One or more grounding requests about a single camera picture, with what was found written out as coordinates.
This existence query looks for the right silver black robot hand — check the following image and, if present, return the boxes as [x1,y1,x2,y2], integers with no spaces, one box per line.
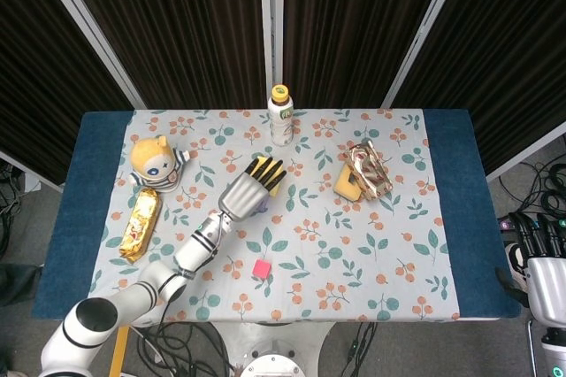
[494,211,566,329]

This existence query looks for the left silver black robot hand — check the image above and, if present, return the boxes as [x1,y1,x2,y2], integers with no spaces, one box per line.
[218,155,288,222]

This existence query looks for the small pink foam cube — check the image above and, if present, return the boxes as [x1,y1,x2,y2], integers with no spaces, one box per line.
[251,258,272,281]

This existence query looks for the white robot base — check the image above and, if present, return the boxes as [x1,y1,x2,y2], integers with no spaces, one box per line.
[210,320,338,377]

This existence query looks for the large yellow foam cube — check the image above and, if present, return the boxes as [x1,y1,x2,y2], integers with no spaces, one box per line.
[250,155,285,199]

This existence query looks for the white sneaker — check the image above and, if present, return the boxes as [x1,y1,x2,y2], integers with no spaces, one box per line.
[504,242,531,294]

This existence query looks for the black power strip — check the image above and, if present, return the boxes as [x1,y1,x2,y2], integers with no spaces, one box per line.
[496,216,566,233]

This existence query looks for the white drink bottle yellow cap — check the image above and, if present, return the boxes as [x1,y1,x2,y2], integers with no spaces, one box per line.
[266,83,296,147]

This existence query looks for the orange plush toy striped shirt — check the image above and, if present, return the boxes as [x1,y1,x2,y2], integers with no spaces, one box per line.
[127,135,192,194]

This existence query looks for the long gold snack pack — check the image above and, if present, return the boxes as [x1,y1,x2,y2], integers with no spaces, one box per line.
[118,187,160,263]

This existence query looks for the floral print tablecloth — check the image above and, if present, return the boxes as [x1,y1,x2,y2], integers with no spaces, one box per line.
[82,108,463,323]

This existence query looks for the gold foil packet red logos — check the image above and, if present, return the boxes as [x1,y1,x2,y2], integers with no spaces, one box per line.
[343,140,394,203]

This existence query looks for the blue table cover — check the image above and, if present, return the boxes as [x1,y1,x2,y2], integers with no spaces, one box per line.
[29,108,522,321]

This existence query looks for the dark ribbed partition panel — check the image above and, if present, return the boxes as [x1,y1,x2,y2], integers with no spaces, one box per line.
[270,0,472,109]
[382,0,566,183]
[0,0,148,195]
[28,0,274,111]

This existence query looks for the yellow floor bar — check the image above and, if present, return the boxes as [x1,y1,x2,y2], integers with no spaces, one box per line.
[108,324,131,377]

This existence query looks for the black floor cable tangle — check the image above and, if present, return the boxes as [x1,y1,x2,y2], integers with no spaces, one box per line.
[498,158,566,221]
[127,321,238,377]
[0,163,27,261]

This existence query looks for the black cable with green light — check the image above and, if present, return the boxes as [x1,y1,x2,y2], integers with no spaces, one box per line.
[343,320,378,372]

